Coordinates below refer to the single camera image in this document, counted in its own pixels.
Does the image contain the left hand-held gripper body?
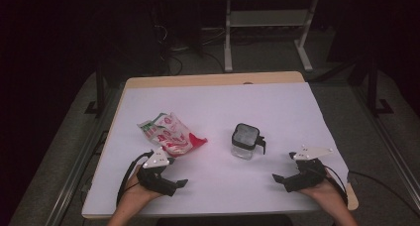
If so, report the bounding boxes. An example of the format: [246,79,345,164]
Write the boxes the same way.
[136,147,179,196]

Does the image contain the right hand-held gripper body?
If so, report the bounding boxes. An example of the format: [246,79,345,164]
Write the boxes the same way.
[285,146,335,193]

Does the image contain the red and white plastic bag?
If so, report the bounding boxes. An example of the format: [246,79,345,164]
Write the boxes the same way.
[137,111,209,159]

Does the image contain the glass jar with black lid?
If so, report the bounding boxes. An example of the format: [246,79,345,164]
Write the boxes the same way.
[231,122,267,162]

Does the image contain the person's left hand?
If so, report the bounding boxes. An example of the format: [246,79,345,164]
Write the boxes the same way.
[122,170,163,205]

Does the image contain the person's right hand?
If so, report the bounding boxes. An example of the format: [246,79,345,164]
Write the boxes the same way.
[298,170,348,209]

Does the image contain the white table sheet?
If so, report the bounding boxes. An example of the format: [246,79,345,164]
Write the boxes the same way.
[81,81,351,217]

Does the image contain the black metal stand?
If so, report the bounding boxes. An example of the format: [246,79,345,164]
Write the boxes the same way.
[84,63,107,118]
[366,56,394,118]

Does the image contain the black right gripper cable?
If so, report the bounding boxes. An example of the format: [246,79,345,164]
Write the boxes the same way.
[325,166,350,207]

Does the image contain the long black floor cable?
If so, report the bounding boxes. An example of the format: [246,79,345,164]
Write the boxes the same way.
[348,169,420,218]

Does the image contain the aluminium rail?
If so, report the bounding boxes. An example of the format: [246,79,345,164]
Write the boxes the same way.
[45,86,124,226]
[349,86,420,202]

